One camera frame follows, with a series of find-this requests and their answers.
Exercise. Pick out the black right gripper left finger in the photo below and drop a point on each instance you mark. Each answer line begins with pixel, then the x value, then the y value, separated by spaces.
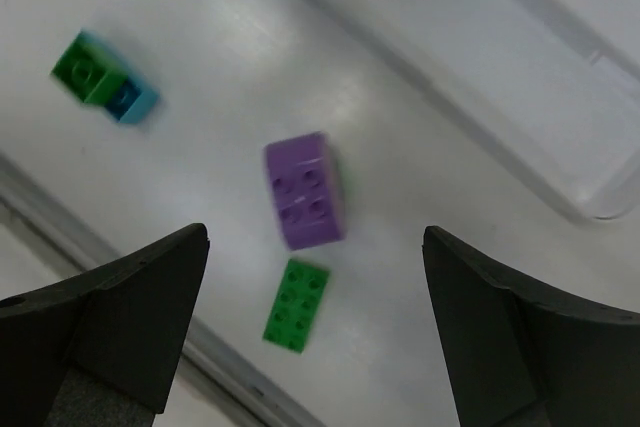
pixel 102 348

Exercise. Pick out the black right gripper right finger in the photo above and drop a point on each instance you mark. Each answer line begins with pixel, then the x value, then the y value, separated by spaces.
pixel 520 352

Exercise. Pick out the purple lego brick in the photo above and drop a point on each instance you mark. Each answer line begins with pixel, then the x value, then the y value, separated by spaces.
pixel 300 176

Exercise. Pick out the green lego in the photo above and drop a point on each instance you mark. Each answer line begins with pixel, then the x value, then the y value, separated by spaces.
pixel 339 185

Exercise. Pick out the green flat lego plate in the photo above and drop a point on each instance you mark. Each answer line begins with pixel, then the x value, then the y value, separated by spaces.
pixel 296 304

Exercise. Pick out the teal lego brick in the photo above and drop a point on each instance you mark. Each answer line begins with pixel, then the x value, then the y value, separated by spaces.
pixel 136 98

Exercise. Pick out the small green lego brick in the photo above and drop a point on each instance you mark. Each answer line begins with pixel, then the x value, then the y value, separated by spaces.
pixel 88 71

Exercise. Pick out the white plastic divided tray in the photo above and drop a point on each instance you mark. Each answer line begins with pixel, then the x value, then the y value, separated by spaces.
pixel 531 82

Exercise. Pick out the aluminium front rail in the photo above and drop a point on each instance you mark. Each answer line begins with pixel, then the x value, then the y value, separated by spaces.
pixel 214 368

